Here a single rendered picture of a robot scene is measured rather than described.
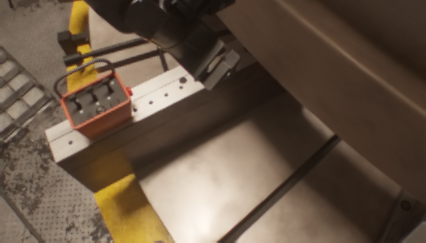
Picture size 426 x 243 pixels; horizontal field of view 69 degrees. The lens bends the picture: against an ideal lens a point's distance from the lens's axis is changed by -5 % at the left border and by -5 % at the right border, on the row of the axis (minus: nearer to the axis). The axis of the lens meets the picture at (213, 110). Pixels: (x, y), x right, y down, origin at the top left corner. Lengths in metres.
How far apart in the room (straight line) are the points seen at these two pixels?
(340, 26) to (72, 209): 1.54
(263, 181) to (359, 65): 0.82
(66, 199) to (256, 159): 1.02
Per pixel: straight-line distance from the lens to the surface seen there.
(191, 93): 1.15
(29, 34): 2.65
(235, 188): 1.40
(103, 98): 1.07
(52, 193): 1.93
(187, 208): 1.38
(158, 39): 0.41
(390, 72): 0.74
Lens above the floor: 1.66
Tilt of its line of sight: 61 degrees down
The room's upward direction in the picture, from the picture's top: 2 degrees counter-clockwise
